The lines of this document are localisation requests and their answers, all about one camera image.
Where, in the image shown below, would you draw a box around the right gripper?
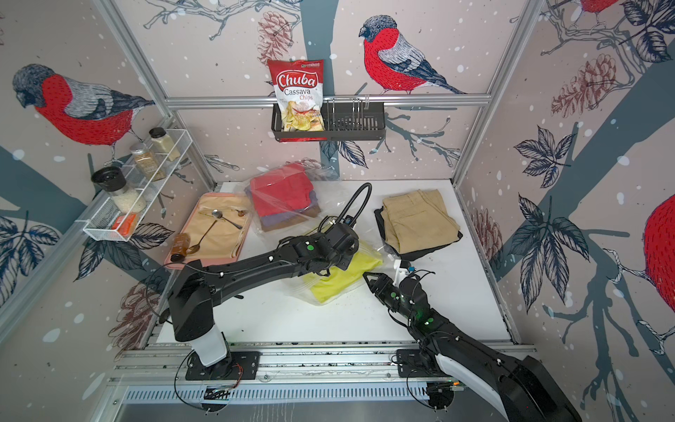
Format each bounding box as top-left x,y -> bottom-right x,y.
362,271 -> 417,326

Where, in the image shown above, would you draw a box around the black trousers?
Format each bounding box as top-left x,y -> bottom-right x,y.
374,207 -> 463,261

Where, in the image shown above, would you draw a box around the yellow green garment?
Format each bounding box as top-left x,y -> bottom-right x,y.
303,245 -> 383,305

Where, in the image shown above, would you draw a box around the tan garment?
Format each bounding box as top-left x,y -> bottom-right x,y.
382,190 -> 461,253

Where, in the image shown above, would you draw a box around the clear plastic vacuum bag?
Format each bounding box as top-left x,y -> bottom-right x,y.
237,162 -> 396,306

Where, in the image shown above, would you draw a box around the red garment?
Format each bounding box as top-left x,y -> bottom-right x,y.
249,163 -> 314,217

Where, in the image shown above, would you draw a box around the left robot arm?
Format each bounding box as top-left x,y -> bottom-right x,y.
168,223 -> 360,367

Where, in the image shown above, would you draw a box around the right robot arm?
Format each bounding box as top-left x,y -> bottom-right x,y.
363,272 -> 581,421

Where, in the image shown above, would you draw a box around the Chuba cassava chips bag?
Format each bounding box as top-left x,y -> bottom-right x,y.
267,60 -> 324,132

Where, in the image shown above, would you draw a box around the pink tray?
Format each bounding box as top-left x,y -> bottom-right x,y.
164,192 -> 254,273

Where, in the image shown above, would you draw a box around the tan cloth on tray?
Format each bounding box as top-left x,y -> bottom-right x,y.
180,194 -> 253,260

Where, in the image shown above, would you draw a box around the metal spoon on tray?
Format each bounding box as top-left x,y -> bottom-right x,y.
211,209 -> 243,230

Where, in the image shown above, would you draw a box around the brown spoon on tray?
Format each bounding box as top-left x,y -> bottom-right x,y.
186,220 -> 218,255

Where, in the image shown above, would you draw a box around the amber bottle on tray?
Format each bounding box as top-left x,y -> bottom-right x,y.
170,233 -> 191,263

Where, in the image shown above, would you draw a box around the spice jar rear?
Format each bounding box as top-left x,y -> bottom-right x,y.
149,128 -> 181,162

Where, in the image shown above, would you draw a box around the small orange box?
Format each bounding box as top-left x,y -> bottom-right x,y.
111,213 -> 139,237

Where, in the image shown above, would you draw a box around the spice jar middle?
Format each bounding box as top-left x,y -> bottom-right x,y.
130,142 -> 165,182

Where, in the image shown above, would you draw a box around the black lid spice jar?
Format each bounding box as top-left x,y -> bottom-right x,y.
91,166 -> 147,215

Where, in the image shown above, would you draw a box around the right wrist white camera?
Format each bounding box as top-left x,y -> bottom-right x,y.
394,260 -> 416,286

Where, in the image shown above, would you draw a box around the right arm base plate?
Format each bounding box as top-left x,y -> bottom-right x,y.
393,349 -> 446,378

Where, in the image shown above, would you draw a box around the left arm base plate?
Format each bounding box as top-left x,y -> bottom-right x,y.
186,351 -> 262,381

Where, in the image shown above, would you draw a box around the black wire basket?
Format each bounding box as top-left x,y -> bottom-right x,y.
271,100 -> 386,142

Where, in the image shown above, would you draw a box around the white wire shelf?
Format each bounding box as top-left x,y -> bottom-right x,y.
84,128 -> 193,242

